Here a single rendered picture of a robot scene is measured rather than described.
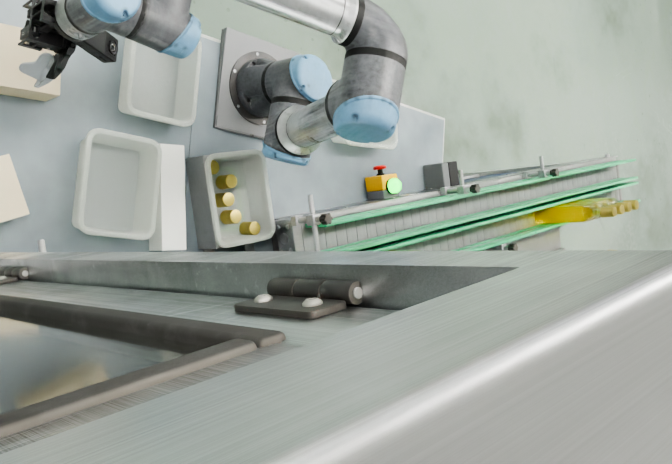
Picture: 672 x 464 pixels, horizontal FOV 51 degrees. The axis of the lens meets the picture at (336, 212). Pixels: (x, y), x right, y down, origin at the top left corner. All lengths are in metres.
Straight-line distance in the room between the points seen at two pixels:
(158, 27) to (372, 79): 0.38
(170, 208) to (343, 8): 0.63
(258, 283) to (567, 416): 0.23
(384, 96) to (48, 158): 0.72
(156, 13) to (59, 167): 0.54
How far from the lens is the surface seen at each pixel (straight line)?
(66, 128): 1.60
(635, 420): 0.22
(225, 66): 1.81
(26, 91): 1.52
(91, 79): 1.64
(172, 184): 1.63
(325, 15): 1.27
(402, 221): 2.02
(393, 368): 0.16
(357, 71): 1.27
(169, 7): 1.17
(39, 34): 1.29
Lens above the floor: 2.22
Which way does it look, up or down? 47 degrees down
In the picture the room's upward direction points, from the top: 86 degrees clockwise
